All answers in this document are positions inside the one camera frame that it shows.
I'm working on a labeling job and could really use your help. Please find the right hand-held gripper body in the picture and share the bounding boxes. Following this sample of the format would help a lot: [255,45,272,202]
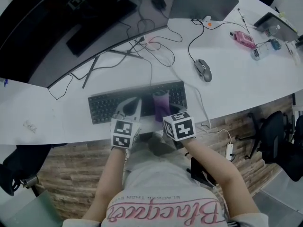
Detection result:
[162,111,197,142]

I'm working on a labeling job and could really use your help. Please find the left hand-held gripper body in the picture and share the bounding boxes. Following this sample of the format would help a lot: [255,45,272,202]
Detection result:
[110,114,143,149]

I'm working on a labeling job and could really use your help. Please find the black keyboard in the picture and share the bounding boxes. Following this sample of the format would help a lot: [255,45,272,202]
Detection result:
[88,80,188,125]

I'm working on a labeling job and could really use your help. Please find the purple cloth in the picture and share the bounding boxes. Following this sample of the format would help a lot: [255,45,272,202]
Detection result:
[152,90,171,123]

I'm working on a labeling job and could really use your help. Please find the person's left forearm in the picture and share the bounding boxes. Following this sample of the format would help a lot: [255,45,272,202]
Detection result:
[94,147,130,199]

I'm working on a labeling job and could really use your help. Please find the person's right forearm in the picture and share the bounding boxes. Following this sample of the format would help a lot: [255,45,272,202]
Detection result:
[183,136,240,192]

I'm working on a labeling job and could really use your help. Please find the dark grey trousers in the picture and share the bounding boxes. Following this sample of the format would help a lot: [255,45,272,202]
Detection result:
[139,133,185,160]

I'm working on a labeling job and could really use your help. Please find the grey computer mouse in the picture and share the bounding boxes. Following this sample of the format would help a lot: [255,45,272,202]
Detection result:
[194,59,213,83]

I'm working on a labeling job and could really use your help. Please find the black monitor stand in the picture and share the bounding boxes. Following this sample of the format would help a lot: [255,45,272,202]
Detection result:
[81,48,145,90]

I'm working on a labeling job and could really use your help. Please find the white power strip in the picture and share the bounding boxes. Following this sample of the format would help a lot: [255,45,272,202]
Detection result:
[226,143,235,161]

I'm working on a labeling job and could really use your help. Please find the grey shirt with pink print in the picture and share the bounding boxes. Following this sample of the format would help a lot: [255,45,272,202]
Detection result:
[62,145,269,227]

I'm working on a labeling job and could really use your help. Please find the black mesh office chair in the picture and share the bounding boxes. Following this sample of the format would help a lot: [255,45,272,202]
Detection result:
[281,114,303,182]
[0,143,52,197]
[238,110,292,166]

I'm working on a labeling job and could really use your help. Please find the white adapter with orange mark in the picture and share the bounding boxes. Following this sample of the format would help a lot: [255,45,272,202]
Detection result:
[202,15,213,28]

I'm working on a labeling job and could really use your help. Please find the clear eyeglasses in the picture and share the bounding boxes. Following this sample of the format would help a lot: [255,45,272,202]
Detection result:
[22,119,39,135]

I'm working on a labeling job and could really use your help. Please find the pink small device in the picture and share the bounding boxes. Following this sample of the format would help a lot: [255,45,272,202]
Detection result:
[233,31,257,49]

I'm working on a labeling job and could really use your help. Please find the clear plastic container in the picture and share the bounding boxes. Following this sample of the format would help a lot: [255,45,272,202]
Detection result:
[250,45,271,61]

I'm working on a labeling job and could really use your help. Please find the curved black monitor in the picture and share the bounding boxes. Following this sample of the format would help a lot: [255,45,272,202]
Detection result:
[0,0,179,89]

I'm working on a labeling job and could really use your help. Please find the metal cylinder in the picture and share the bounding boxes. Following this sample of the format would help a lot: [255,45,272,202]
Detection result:
[20,175,40,190]

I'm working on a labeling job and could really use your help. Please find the grey laptop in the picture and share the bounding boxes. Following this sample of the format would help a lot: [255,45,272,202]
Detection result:
[168,0,240,22]

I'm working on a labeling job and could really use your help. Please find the small blue object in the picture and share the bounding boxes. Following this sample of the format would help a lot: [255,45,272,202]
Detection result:
[269,38,282,52]

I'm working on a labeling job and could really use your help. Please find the clear water bottle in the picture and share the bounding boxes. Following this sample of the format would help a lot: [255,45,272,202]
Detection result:
[264,24,281,38]

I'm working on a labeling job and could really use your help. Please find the frosted glass door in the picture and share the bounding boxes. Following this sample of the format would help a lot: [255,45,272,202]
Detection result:
[0,190,62,227]

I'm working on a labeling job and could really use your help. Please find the long white cable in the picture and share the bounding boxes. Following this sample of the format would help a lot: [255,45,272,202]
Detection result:
[144,35,232,144]

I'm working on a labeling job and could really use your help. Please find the black mouse cable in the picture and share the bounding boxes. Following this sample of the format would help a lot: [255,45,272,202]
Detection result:
[187,19,205,63]

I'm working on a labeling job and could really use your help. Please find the black looped cable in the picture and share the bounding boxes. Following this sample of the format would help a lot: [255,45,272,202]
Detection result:
[47,73,74,101]

